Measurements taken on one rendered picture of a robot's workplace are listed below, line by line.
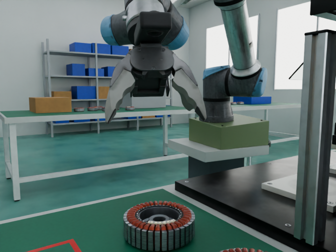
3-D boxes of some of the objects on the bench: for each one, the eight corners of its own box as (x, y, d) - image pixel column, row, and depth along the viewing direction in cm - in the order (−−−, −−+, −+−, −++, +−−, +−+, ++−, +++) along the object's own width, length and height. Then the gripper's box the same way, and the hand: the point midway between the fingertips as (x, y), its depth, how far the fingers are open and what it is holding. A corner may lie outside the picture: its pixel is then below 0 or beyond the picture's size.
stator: (123, 221, 51) (123, 200, 50) (186, 217, 53) (186, 197, 52) (124, 257, 40) (123, 231, 39) (203, 250, 42) (203, 225, 41)
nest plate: (261, 188, 62) (261, 182, 62) (302, 177, 70) (302, 172, 70) (333, 213, 50) (333, 206, 49) (372, 195, 58) (373, 189, 58)
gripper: (192, 49, 60) (209, 136, 51) (94, 48, 57) (94, 142, 48) (202, 16, 52) (223, 112, 44) (89, 13, 49) (89, 117, 40)
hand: (158, 120), depth 43 cm, fingers open, 14 cm apart
